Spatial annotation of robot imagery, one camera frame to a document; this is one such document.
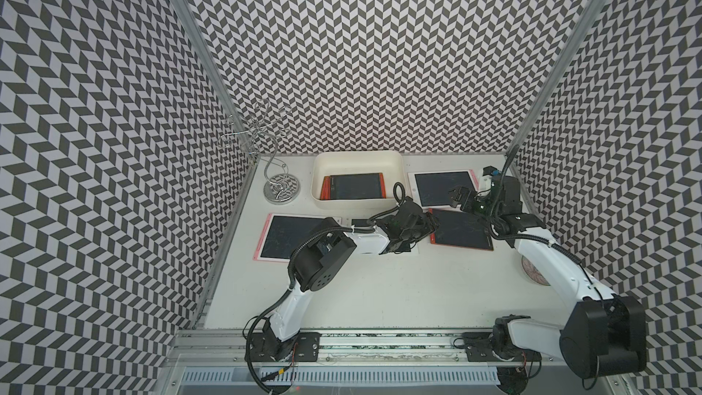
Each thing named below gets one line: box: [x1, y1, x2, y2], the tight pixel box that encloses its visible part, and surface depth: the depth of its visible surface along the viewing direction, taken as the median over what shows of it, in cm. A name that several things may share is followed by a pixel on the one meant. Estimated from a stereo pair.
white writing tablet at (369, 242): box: [343, 225, 391, 257], surface depth 69 cm
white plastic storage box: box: [310, 150, 406, 211], surface depth 110 cm
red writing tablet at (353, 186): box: [319, 172, 387, 201], surface depth 108 cm
